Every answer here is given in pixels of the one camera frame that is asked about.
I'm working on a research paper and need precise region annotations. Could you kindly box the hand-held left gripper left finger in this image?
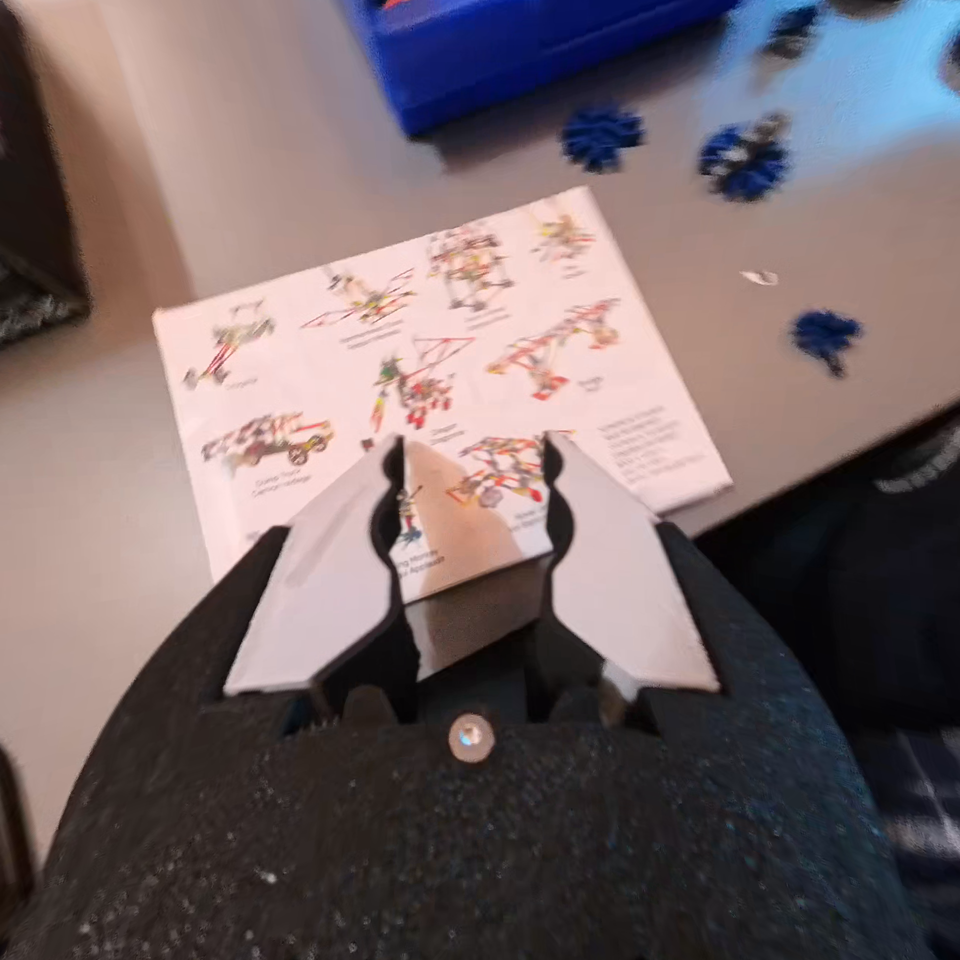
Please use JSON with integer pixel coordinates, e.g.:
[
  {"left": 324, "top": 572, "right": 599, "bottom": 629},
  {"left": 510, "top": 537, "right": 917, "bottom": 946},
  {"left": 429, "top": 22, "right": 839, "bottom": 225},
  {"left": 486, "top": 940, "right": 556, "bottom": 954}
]
[{"left": 222, "top": 435, "right": 409, "bottom": 700}]

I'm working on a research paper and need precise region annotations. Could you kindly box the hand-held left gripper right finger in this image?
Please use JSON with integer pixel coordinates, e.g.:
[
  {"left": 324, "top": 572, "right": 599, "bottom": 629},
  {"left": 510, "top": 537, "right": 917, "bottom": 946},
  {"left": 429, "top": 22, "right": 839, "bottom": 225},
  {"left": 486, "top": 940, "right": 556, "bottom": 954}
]
[{"left": 537, "top": 432, "right": 724, "bottom": 699}]

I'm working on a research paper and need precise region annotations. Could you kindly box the paper sheet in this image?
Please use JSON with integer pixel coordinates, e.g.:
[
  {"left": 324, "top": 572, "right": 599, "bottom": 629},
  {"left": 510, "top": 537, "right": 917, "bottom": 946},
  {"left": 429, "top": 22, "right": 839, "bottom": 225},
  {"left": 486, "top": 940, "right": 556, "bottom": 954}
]
[{"left": 153, "top": 183, "right": 736, "bottom": 684}]

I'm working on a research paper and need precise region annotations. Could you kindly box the small blue toy piece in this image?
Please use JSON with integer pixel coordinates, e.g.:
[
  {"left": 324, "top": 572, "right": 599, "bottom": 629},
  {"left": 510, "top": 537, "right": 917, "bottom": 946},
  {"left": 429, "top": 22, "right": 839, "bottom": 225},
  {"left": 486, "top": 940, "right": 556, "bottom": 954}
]
[
  {"left": 698, "top": 113, "right": 792, "bottom": 204},
  {"left": 560, "top": 102, "right": 646, "bottom": 171},
  {"left": 762, "top": 3, "right": 823, "bottom": 58},
  {"left": 791, "top": 308, "right": 867, "bottom": 376}
]

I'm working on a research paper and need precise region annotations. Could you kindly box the person's dark printed shirt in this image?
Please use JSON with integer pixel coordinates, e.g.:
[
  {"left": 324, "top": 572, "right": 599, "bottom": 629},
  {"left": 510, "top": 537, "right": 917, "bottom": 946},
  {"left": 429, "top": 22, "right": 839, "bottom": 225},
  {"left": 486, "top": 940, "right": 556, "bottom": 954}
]
[{"left": 698, "top": 413, "right": 960, "bottom": 751}]

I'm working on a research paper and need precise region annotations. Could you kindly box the person's plaid shirt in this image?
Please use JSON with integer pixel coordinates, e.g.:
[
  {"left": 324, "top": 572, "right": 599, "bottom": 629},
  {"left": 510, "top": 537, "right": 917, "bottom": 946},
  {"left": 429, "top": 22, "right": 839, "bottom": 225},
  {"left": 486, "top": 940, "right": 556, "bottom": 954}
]
[{"left": 863, "top": 732, "right": 960, "bottom": 939}]

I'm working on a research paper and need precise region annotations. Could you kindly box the black box with red print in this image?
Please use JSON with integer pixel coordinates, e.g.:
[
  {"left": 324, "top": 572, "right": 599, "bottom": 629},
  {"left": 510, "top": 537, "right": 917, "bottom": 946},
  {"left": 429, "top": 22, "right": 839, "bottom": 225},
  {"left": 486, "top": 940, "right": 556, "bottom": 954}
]
[{"left": 0, "top": 0, "right": 91, "bottom": 346}]

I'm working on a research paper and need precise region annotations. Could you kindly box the blue plastic bin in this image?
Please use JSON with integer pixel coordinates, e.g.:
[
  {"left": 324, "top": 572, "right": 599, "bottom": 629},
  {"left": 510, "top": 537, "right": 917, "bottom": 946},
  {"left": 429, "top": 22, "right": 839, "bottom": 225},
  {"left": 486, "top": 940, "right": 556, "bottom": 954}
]
[{"left": 338, "top": 0, "right": 744, "bottom": 139}]

